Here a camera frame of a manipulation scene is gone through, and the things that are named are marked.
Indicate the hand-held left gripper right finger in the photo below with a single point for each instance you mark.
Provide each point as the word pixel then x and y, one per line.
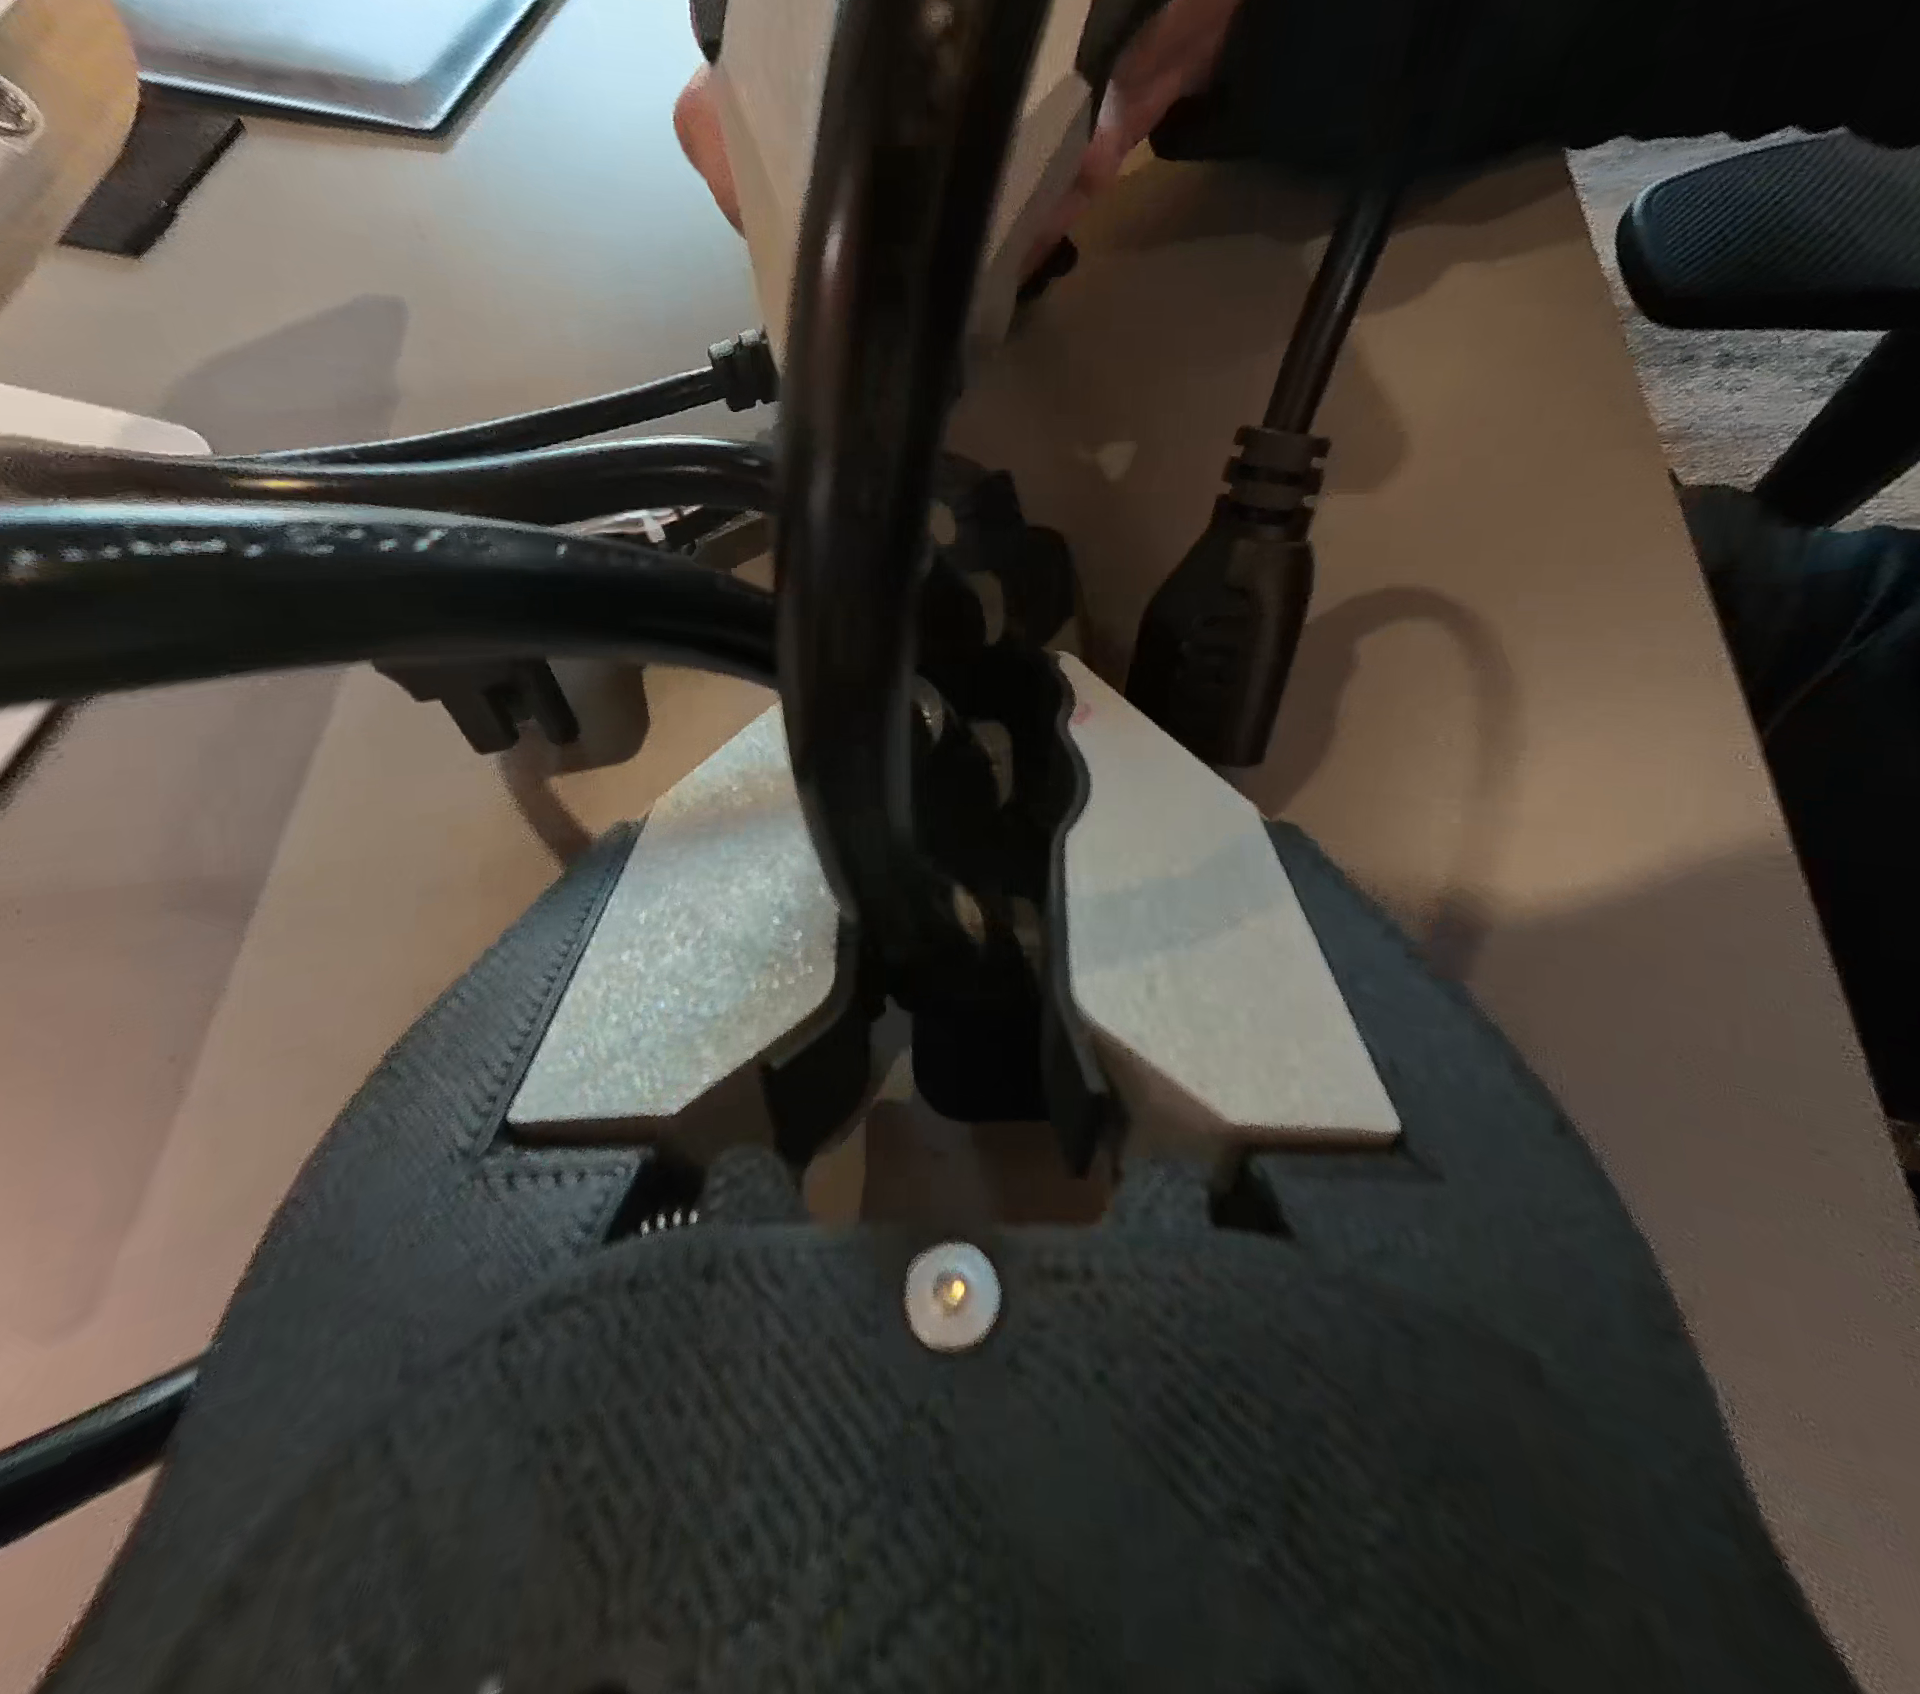
pixel 1200 958

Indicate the person's right hand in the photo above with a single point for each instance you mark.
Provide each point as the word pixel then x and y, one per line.
pixel 1185 45

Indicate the black office chair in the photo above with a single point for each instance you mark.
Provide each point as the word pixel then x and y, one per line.
pixel 1770 238

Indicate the white stand base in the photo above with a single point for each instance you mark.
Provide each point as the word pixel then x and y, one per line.
pixel 91 418

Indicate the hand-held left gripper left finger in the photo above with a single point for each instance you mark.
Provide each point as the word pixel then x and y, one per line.
pixel 674 975

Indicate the white pouch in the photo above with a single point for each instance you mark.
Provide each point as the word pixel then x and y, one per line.
pixel 330 15

